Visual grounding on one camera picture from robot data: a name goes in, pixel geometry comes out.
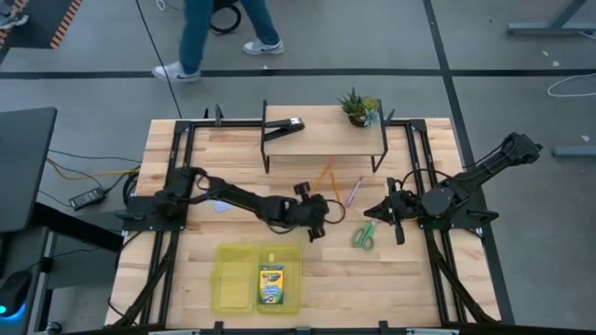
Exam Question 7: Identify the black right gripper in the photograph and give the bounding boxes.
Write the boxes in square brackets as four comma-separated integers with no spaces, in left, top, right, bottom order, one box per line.
[363,176,423,247]

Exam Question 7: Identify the green scissors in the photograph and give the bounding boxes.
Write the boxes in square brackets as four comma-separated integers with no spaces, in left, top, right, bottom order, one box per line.
[350,219,379,252]

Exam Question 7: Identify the purple pen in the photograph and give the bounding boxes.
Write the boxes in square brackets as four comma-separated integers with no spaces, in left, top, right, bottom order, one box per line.
[345,175,365,208]

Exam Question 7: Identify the Crayola crayon box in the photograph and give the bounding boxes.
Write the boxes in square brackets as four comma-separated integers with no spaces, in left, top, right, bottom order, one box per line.
[258,263,285,306]

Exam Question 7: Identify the wooden riser shelf black legs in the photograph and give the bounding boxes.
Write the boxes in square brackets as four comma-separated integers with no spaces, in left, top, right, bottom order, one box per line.
[260,99,390,174]

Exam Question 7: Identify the yellow transparent pencil case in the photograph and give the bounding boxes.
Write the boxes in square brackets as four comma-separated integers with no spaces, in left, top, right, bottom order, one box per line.
[210,244,303,315]

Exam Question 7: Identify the small potted succulent plant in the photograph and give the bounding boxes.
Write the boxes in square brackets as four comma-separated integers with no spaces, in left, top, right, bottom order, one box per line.
[338,87,382,128]

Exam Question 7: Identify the short grey desk foot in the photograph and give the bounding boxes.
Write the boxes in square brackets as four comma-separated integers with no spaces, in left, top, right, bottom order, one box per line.
[552,144,596,158]

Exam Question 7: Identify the person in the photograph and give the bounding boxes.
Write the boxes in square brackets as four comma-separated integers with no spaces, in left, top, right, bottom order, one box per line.
[151,0,285,84]
[0,0,30,32]

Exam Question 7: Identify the black power adapter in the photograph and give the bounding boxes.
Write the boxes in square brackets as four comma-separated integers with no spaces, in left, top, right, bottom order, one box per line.
[68,186,106,211]

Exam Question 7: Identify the long grey desk foot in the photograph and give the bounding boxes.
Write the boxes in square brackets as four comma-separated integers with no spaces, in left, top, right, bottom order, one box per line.
[507,0,596,36]

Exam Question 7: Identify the black computer mouse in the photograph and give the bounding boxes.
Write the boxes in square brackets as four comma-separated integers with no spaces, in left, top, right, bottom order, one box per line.
[0,269,34,318]

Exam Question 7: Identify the black orange-striped floor mat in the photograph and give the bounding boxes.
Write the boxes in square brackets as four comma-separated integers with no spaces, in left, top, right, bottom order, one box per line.
[0,0,84,50]

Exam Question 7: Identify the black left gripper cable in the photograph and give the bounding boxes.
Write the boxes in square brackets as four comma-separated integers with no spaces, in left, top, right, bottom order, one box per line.
[320,198,347,225]

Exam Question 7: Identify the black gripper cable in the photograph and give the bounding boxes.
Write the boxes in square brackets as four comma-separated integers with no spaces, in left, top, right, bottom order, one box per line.
[320,198,347,225]
[400,167,453,192]

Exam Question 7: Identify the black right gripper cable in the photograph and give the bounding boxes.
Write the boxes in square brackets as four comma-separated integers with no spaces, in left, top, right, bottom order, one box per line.
[400,167,453,192]

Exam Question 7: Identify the black aluminium table frame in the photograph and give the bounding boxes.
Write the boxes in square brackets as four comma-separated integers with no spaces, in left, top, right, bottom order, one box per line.
[111,118,502,335]

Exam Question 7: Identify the coiled black cable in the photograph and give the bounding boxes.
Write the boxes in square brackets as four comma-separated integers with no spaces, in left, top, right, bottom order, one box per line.
[208,3,243,36]

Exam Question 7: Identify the white floor cable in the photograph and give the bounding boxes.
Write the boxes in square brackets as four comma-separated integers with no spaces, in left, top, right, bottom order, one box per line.
[547,72,596,99]

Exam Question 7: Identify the yellow floor cable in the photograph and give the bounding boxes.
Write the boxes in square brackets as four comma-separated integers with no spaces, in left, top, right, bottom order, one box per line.
[45,156,142,181]

